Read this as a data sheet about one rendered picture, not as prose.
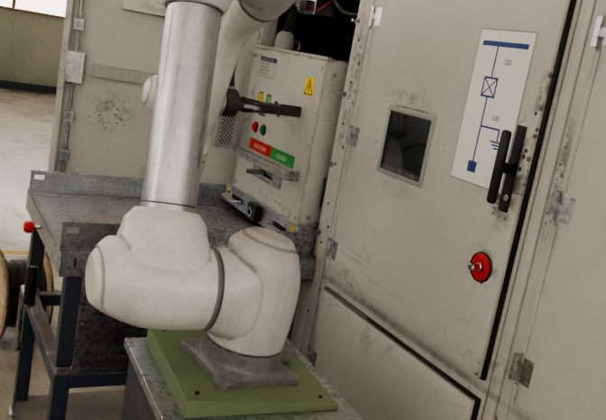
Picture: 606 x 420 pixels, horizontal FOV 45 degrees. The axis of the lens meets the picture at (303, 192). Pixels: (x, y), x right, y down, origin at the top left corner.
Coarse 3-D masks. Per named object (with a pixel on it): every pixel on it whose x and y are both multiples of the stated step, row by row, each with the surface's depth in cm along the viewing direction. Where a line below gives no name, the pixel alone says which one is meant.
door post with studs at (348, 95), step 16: (368, 0) 187; (368, 16) 186; (352, 48) 193; (352, 64) 192; (352, 80) 191; (352, 96) 191; (352, 112) 190; (336, 128) 197; (336, 144) 197; (336, 160) 195; (336, 176) 195; (336, 192) 194; (320, 224) 201; (320, 240) 200; (320, 256) 200; (320, 272) 199; (304, 336) 204; (304, 352) 204
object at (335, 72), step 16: (272, 48) 225; (336, 64) 196; (336, 80) 198; (320, 96) 197; (336, 96) 199; (320, 112) 198; (336, 112) 200; (320, 128) 199; (320, 144) 200; (320, 160) 202; (320, 176) 203; (304, 192) 202; (320, 192) 204; (304, 208) 203; (304, 224) 204
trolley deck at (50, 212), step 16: (32, 208) 210; (48, 208) 205; (64, 208) 208; (80, 208) 211; (96, 208) 214; (112, 208) 217; (128, 208) 220; (208, 208) 239; (224, 208) 243; (48, 224) 189; (208, 224) 218; (224, 224) 222; (240, 224) 225; (256, 224) 229; (48, 240) 185; (64, 256) 169; (80, 256) 171; (64, 272) 170; (80, 272) 172; (304, 272) 200
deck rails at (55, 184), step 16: (32, 176) 218; (48, 176) 220; (64, 176) 222; (80, 176) 224; (96, 176) 227; (112, 176) 229; (32, 192) 218; (48, 192) 221; (64, 192) 223; (80, 192) 226; (96, 192) 228; (112, 192) 230; (128, 192) 233; (208, 192) 245; (224, 192) 248; (64, 224) 170; (80, 224) 172; (96, 224) 174; (112, 224) 176; (64, 240) 171; (80, 240) 173; (96, 240) 175; (208, 240) 188; (224, 240) 190; (304, 240) 201; (304, 256) 202
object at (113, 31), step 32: (96, 0) 236; (128, 0) 235; (160, 0) 237; (64, 32) 233; (96, 32) 238; (128, 32) 240; (160, 32) 242; (256, 32) 245; (64, 64) 235; (96, 64) 239; (128, 64) 242; (64, 96) 240; (96, 96) 242; (128, 96) 244; (64, 128) 242; (96, 128) 244; (128, 128) 246; (64, 160) 243; (96, 160) 247; (128, 160) 249; (224, 160) 255
